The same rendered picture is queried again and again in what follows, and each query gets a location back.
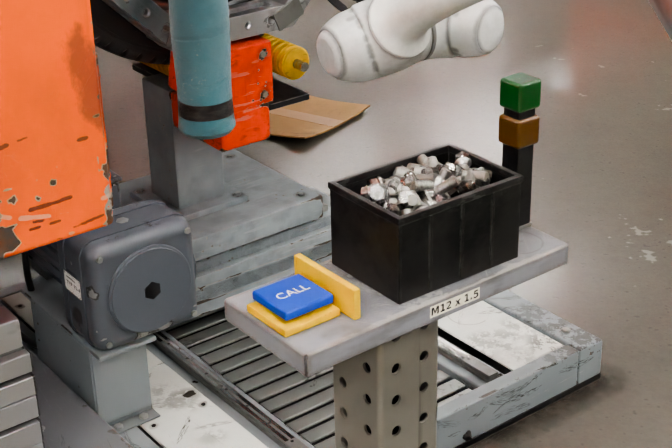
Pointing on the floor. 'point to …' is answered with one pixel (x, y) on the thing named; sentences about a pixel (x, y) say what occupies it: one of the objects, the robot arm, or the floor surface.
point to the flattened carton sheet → (311, 117)
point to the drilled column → (389, 394)
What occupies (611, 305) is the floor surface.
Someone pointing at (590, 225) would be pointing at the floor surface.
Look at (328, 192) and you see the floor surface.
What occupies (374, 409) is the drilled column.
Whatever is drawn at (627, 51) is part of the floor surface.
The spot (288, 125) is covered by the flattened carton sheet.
